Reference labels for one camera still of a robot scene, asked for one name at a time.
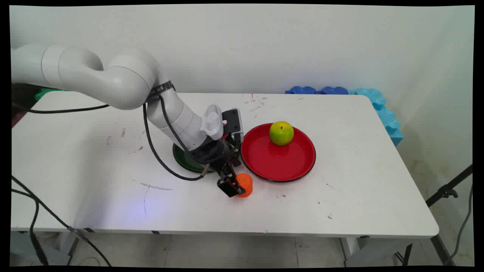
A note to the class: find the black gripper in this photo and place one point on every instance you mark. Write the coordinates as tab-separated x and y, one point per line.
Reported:
211	153

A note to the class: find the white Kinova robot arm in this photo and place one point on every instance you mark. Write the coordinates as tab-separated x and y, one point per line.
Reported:
124	83

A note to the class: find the orange toy fruit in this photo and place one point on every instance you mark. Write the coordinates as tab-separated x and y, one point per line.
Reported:
246	184

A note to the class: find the red plate with black rim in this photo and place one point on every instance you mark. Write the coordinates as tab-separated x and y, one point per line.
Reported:
280	160

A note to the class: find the dark green plate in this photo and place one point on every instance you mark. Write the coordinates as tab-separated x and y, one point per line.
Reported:
183	158

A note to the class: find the green apple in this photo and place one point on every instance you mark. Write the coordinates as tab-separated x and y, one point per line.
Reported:
281	133

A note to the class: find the dark blue foam mat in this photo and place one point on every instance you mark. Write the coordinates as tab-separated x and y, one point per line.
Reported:
301	90
332	90

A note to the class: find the white table leg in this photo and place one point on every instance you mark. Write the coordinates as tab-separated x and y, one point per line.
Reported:
351	249

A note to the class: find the cyan foam mat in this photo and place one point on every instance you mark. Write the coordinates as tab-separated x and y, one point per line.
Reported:
385	115

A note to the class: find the green foam mat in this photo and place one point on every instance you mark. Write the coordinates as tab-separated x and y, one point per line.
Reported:
47	92

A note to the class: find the black tripod stand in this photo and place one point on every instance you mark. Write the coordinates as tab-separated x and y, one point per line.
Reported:
446	190

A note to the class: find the dark red foam mat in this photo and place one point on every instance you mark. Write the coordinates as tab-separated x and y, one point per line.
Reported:
17	118

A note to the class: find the black plastic crate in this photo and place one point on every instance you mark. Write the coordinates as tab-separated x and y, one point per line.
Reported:
23	96

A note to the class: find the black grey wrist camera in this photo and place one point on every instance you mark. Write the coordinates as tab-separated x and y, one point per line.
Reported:
233	121

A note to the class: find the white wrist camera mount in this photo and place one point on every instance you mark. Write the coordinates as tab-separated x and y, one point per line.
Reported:
213	122

